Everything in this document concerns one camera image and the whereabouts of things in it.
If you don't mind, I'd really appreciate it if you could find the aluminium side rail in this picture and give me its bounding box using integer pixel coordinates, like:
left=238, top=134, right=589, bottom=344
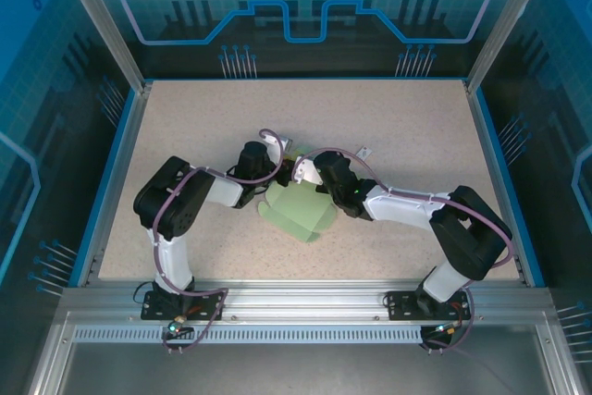
left=78, top=81, right=154, bottom=288
left=463, top=80, right=528, bottom=286

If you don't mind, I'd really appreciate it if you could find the green paper box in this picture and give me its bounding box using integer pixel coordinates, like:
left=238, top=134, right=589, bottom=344
left=256, top=147, right=338, bottom=244

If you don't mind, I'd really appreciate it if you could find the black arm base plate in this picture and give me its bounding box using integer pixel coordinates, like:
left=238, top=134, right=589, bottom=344
left=385, top=289, right=473, bottom=322
left=140, top=290, right=227, bottom=322

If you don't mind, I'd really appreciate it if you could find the aluminium mounting rail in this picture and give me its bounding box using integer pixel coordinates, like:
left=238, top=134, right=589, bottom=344
left=59, top=279, right=556, bottom=322

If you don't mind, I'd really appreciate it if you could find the blue table edge strip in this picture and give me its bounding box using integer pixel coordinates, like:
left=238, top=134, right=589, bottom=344
left=472, top=88, right=548, bottom=289
left=68, top=88, right=140, bottom=289

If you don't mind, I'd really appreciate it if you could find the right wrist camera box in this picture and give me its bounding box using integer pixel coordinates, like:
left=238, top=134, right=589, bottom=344
left=292, top=155, right=326, bottom=187

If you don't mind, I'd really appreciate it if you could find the cable connector with green light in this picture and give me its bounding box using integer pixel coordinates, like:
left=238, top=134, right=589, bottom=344
left=162, top=314, right=195, bottom=339
left=432, top=320, right=466, bottom=339

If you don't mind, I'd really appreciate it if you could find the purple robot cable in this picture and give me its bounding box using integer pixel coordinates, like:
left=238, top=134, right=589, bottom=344
left=292, top=148, right=516, bottom=353
left=152, top=128, right=284, bottom=353

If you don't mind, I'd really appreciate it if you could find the slotted grey cable duct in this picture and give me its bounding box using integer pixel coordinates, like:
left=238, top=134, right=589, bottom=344
left=72, top=326, right=426, bottom=345

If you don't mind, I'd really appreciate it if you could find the aluminium frame post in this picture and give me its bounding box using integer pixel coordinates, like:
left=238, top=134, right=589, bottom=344
left=50, top=0, right=154, bottom=93
left=464, top=0, right=559, bottom=94

